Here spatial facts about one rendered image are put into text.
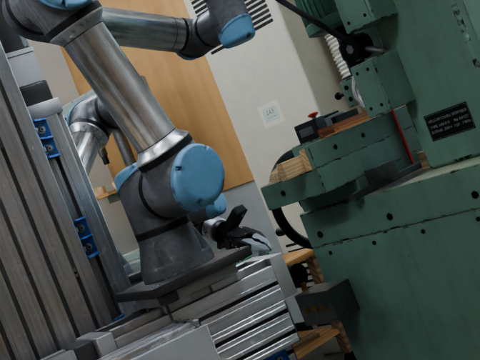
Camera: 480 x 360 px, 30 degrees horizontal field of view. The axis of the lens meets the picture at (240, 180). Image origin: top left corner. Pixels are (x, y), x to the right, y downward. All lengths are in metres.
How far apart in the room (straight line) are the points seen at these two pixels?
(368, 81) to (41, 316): 0.85
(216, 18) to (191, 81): 2.83
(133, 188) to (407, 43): 0.69
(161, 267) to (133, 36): 0.47
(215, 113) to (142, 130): 2.96
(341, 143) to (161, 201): 0.56
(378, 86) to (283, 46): 1.86
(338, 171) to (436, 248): 0.28
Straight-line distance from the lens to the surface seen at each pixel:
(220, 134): 4.60
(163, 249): 1.75
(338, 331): 3.79
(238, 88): 4.03
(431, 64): 1.99
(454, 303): 2.01
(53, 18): 1.63
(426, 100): 2.02
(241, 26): 1.83
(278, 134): 3.93
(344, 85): 2.26
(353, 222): 2.11
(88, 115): 2.55
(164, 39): 1.89
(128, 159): 4.56
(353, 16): 1.99
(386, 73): 1.98
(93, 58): 1.63
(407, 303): 2.10
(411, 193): 1.97
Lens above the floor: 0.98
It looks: 1 degrees down
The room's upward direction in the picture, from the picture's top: 22 degrees counter-clockwise
